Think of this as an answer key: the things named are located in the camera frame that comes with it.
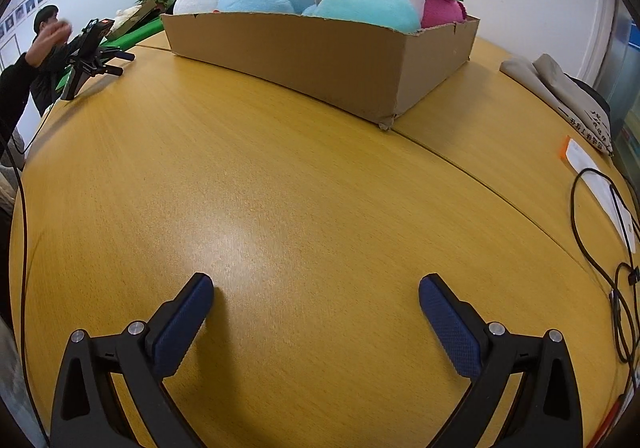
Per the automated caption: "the brown cardboard sheet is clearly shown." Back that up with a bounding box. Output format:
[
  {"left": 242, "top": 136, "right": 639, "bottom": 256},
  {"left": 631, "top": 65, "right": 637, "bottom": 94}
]
[{"left": 107, "top": 0, "right": 157, "bottom": 39}]

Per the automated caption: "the brown cardboard box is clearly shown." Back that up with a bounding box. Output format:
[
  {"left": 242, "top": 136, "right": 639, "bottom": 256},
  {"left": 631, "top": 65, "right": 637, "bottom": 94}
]
[{"left": 160, "top": 10, "right": 481, "bottom": 131}]

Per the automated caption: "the green board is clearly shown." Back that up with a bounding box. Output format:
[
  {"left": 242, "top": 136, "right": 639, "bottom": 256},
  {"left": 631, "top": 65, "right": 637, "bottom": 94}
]
[{"left": 100, "top": 20, "right": 166, "bottom": 51}]

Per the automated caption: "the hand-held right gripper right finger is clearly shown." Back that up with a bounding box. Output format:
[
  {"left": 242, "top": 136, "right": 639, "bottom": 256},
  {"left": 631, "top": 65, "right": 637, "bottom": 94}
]
[{"left": 418, "top": 273, "right": 585, "bottom": 448}]

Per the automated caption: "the white paper sheet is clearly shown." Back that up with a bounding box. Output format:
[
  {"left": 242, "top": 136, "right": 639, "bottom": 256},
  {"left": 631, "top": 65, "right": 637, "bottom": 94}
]
[{"left": 557, "top": 137, "right": 640, "bottom": 253}]

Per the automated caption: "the teal plush toy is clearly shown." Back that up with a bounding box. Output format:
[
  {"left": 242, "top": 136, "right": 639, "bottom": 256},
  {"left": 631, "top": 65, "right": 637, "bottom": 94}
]
[{"left": 302, "top": 0, "right": 422, "bottom": 34}]

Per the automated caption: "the grey window frame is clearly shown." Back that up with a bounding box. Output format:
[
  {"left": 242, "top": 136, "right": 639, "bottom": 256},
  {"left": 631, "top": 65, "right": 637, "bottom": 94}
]
[{"left": 595, "top": 0, "right": 640, "bottom": 163}]

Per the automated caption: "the pink plush toy with flower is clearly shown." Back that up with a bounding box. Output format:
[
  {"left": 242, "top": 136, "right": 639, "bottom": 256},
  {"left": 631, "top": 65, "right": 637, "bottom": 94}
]
[{"left": 420, "top": 0, "right": 471, "bottom": 28}]

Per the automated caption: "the person's left hand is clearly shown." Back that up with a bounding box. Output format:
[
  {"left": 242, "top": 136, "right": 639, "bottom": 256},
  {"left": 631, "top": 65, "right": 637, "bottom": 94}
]
[{"left": 25, "top": 20, "right": 74, "bottom": 68}]

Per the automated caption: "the black cable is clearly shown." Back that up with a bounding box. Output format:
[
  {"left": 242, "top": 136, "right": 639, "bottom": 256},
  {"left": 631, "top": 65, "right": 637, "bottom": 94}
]
[
  {"left": 570, "top": 169, "right": 640, "bottom": 364},
  {"left": 0, "top": 102, "right": 51, "bottom": 448}
]

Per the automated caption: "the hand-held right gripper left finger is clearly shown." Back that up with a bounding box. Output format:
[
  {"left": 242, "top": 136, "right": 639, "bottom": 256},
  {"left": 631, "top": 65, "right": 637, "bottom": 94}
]
[{"left": 50, "top": 272, "right": 216, "bottom": 448}]

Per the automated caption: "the grey cloth tote bag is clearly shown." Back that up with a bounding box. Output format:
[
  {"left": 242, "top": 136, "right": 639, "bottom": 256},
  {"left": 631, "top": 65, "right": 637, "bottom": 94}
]
[{"left": 500, "top": 54, "right": 615, "bottom": 157}]

